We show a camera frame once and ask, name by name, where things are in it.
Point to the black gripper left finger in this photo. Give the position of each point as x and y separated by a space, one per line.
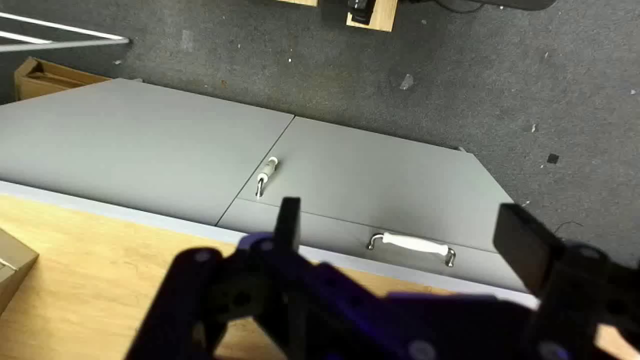
289 223

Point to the flat cardboard box corner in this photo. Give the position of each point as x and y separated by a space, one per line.
12 267

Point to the brown cardboard box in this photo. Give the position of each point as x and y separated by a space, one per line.
47 77

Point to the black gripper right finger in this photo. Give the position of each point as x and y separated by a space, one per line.
527 243

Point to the white metal rack bars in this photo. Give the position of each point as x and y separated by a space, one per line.
61 41

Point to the light wooden furniture piece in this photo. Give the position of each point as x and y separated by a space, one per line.
383 16

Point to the grey cabinet door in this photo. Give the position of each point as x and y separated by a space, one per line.
387 172

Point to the black device on wood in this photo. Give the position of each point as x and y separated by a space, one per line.
361 9

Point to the wide grey cabinet panel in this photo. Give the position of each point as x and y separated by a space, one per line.
133 146

